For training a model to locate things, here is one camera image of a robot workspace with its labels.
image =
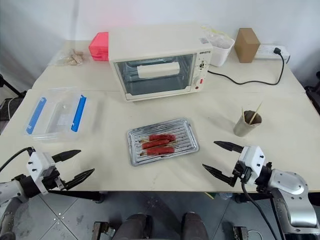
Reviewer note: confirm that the metal cup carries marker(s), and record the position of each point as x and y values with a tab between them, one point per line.
243	128

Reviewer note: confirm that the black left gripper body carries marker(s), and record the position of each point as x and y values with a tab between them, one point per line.
52	180

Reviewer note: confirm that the cream toaster oven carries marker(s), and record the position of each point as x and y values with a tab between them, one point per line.
155	47

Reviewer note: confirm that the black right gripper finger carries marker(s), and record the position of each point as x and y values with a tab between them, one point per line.
220	173
228	146

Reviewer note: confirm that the clear bag of snacks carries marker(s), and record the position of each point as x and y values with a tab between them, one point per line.
72	57

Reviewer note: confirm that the red sausage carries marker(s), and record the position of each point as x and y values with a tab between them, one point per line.
161	137
160	150
156	144

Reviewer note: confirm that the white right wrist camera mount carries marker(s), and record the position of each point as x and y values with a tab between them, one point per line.
252	157

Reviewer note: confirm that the red plastic box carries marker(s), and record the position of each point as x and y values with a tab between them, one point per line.
100	46

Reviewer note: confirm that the black tripod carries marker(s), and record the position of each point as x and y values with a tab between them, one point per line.
10	86

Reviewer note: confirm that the clear plastic bag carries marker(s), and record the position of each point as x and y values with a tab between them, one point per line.
217	37

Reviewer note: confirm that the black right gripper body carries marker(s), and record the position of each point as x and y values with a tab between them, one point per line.
242	172

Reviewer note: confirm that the white plastic tub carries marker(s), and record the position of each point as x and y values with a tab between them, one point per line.
221	55

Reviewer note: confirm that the black table frame bar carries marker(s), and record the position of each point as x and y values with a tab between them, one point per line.
75	194

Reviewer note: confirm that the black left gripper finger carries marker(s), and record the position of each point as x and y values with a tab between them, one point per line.
66	155
80	177

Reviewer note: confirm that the silver metal baking tray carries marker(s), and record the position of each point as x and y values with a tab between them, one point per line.
185	140

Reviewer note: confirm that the brown cardboard box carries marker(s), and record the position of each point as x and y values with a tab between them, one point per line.
246	46

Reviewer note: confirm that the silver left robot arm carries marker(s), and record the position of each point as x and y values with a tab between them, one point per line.
10	190

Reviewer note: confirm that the white power strip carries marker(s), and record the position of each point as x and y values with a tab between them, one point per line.
266	51

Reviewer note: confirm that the clear container with blue clips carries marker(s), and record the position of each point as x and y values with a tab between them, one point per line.
58	112

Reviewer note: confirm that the black equipment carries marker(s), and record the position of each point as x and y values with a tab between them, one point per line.
312	97

